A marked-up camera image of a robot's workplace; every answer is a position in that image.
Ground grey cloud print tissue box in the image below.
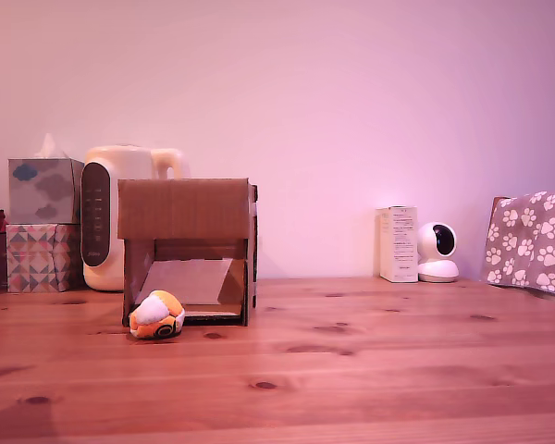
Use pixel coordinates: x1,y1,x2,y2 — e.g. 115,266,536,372
7,157,85,226

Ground white tissue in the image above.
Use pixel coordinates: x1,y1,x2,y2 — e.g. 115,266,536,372
33,132,68,161

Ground white carton box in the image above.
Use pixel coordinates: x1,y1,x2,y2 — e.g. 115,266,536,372
375,204,420,284

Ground triangle pattern tissue box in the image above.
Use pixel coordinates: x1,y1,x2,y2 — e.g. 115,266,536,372
5,223,83,294

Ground cream electric kettle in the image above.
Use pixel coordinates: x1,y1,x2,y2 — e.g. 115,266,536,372
80,144,185,293

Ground grey paw print blanket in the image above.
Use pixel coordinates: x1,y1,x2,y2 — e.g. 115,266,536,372
479,187,555,302

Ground cardboard dice tower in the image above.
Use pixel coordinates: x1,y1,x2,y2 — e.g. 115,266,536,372
117,178,260,327

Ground small white round camera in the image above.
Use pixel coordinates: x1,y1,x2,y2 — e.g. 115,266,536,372
416,221,461,284

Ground orange and white footbag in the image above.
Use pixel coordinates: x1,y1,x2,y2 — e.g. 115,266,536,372
128,290,187,342

